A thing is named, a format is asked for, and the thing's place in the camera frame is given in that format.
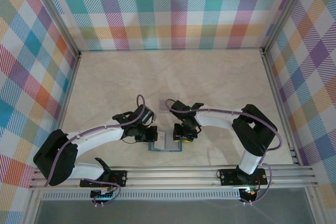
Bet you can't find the teal leather card holder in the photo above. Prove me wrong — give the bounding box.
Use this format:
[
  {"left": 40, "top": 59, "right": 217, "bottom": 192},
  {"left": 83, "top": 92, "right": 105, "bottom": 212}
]
[{"left": 148, "top": 141, "right": 182, "bottom": 153}]

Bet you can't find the left controller circuit board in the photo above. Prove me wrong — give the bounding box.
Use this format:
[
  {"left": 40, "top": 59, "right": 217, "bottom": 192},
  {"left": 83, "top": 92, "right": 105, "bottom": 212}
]
[{"left": 90, "top": 188, "right": 116, "bottom": 200}]

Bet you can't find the controller circuit board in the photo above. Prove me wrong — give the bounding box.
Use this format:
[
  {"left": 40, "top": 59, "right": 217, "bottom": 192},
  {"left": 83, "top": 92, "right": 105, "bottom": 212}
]
[
  {"left": 241, "top": 186, "right": 259, "bottom": 201},
  {"left": 90, "top": 188, "right": 116, "bottom": 200}
]

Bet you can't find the right controller circuit board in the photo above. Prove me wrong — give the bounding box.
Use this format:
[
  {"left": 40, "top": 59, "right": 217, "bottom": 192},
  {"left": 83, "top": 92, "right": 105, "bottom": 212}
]
[{"left": 241, "top": 186, "right": 259, "bottom": 201}]

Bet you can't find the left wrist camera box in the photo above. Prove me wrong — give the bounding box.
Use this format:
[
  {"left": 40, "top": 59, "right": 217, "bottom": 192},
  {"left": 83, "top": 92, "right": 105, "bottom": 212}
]
[{"left": 135, "top": 104, "right": 155, "bottom": 126}]

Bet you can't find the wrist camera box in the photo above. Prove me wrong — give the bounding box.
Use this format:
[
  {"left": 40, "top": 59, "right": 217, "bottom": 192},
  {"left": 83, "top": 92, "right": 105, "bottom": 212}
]
[
  {"left": 135, "top": 104, "right": 155, "bottom": 126},
  {"left": 170, "top": 100, "right": 188, "bottom": 114}
]

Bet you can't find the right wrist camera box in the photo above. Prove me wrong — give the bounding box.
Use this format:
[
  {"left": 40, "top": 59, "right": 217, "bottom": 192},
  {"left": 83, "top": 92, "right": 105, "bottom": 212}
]
[{"left": 170, "top": 100, "right": 188, "bottom": 114}]

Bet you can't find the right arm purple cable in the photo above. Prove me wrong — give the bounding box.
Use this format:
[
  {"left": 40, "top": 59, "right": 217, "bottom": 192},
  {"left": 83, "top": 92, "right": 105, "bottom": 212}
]
[{"left": 164, "top": 99, "right": 284, "bottom": 206}]

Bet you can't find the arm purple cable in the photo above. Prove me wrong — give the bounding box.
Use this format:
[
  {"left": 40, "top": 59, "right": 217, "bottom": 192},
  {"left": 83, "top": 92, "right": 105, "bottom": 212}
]
[
  {"left": 164, "top": 99, "right": 284, "bottom": 206},
  {"left": 44, "top": 94, "right": 148, "bottom": 208}
]

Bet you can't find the aluminium mounting rail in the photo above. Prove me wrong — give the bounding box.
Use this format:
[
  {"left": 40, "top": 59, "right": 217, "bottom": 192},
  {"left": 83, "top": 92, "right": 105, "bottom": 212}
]
[{"left": 28, "top": 166, "right": 320, "bottom": 190}]

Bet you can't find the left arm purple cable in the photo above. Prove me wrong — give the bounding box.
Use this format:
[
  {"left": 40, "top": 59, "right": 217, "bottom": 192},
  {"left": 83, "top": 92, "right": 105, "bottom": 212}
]
[{"left": 44, "top": 94, "right": 148, "bottom": 208}]

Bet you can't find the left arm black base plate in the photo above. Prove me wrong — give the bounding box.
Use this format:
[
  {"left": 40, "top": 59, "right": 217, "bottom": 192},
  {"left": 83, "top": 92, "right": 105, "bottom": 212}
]
[{"left": 79, "top": 170, "right": 128, "bottom": 188}]

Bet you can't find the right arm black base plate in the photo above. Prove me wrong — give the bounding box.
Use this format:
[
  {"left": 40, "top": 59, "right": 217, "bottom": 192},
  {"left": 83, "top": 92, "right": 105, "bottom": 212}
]
[{"left": 219, "top": 168, "right": 268, "bottom": 186}]

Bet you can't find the grey slotted cable duct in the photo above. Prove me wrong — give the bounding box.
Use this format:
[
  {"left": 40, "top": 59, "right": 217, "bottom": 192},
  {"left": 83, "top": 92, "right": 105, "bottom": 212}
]
[{"left": 40, "top": 191, "right": 242, "bottom": 200}]

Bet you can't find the aluminium table side rail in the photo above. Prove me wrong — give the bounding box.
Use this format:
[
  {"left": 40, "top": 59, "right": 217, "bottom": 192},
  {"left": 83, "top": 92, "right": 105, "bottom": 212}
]
[
  {"left": 46, "top": 50, "right": 82, "bottom": 169},
  {"left": 261, "top": 48, "right": 301, "bottom": 166}
]

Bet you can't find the aluminium frame leg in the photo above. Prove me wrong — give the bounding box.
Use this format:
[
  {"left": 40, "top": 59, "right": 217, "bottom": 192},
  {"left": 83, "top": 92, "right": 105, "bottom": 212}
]
[
  {"left": 22, "top": 189, "right": 43, "bottom": 224},
  {"left": 306, "top": 187, "right": 326, "bottom": 224}
]

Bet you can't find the aluminium corner frame post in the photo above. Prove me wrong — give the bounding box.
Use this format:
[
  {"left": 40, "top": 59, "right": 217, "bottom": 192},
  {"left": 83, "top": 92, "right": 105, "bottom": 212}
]
[
  {"left": 27, "top": 0, "right": 82, "bottom": 57},
  {"left": 262, "top": 0, "right": 316, "bottom": 51}
]

